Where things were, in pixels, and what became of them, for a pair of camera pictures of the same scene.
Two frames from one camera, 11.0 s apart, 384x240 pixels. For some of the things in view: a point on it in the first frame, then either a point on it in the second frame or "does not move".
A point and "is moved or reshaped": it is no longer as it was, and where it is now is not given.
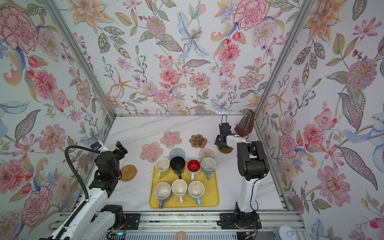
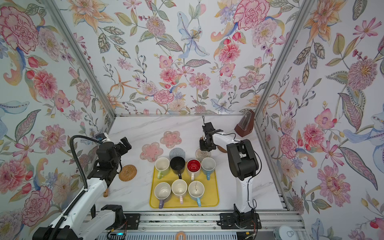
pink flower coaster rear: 170,139 does not move
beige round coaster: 205,153 is moved or reshaped
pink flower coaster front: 150,152 does not move
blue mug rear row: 208,165 does not move
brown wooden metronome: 245,126 does not move
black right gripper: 219,137 → 202,147
